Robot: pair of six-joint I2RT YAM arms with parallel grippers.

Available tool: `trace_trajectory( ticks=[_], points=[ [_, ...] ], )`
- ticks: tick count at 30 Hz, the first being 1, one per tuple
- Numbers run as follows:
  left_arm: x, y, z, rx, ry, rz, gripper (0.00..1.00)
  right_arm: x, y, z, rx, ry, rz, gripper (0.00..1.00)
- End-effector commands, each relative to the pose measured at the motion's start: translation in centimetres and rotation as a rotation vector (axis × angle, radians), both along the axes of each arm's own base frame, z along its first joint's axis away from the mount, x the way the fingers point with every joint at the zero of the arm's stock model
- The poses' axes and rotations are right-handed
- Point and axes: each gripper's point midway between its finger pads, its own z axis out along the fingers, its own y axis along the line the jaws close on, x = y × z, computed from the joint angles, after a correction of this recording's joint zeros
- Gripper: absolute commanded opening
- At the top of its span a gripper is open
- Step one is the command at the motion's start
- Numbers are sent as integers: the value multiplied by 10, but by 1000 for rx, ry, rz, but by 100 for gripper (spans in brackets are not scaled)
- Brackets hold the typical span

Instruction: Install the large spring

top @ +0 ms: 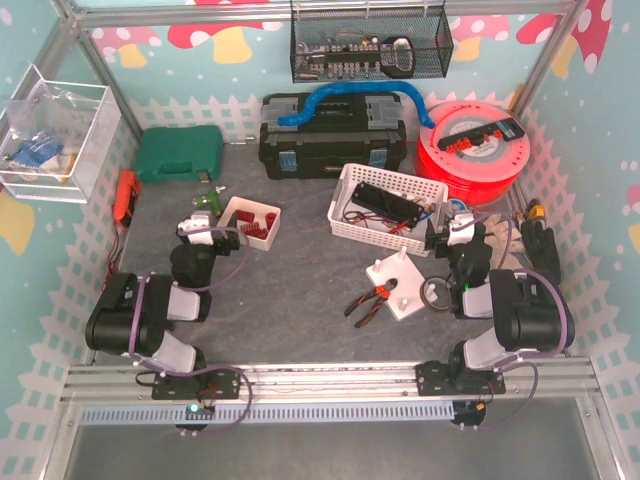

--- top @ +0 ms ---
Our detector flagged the white peg board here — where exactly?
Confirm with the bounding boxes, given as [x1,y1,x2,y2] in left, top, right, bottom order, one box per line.
[365,246,426,322]

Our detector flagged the white perforated basket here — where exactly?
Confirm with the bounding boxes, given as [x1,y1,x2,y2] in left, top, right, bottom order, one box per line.
[327,163,448,257]

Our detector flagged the solder wire spool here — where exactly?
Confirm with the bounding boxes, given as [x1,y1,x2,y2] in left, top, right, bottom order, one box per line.
[447,198,467,212]

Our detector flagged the orange multimeter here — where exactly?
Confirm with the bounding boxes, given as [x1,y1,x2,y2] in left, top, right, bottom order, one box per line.
[112,169,141,228]

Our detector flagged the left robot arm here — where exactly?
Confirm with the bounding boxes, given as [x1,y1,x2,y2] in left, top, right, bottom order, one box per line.
[85,222,246,378]

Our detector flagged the blue white work glove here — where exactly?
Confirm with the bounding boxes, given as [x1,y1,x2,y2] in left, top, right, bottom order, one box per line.
[9,131,63,168]

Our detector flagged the green hose nozzle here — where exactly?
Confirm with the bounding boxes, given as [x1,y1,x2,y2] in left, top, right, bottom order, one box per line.
[191,186,226,218]

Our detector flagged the clear acrylic box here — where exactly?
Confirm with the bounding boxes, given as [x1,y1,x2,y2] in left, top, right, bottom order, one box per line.
[1,65,121,204]

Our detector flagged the black battery holder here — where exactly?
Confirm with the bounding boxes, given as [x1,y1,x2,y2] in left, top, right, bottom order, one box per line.
[351,182,424,228]

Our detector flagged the yellow black screwdriver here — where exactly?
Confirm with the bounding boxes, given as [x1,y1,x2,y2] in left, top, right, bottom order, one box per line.
[527,198,546,222]

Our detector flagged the orange black pliers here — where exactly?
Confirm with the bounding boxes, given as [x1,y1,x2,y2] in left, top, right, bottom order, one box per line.
[343,278,399,329]

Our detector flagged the white spring tray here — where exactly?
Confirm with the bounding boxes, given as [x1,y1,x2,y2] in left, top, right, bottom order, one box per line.
[217,196,281,251]

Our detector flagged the black toolbox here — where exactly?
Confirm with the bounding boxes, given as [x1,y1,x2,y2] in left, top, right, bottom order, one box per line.
[258,93,407,180]

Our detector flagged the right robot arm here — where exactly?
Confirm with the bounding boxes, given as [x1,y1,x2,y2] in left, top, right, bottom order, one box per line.
[415,210,575,396]

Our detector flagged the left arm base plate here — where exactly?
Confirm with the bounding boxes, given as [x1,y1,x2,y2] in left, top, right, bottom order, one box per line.
[151,368,241,401]

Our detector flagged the green tool case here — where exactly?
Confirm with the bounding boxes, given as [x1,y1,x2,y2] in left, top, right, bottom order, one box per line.
[134,125,224,184]

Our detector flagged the black terminal strip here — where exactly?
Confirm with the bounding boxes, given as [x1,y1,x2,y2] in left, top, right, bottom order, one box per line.
[437,118,525,154]

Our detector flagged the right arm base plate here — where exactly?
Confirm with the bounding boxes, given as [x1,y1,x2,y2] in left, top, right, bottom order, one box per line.
[414,361,506,397]

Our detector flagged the red filament spool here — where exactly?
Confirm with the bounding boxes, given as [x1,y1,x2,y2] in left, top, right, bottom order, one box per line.
[413,100,531,206]

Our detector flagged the large red spring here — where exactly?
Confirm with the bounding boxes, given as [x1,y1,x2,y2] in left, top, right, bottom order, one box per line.
[265,212,277,230]

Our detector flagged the black wire mesh basket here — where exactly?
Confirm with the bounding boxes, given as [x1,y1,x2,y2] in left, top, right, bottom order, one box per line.
[290,1,454,83]

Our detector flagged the blue corrugated hose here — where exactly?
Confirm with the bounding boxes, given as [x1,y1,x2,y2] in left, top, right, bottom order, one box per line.
[277,81,437,130]

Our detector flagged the grey slotted cable duct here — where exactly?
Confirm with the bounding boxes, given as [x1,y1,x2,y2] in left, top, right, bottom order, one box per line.
[80,401,455,426]

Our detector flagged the black work glove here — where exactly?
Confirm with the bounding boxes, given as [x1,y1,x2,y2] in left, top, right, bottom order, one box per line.
[521,220,562,285]

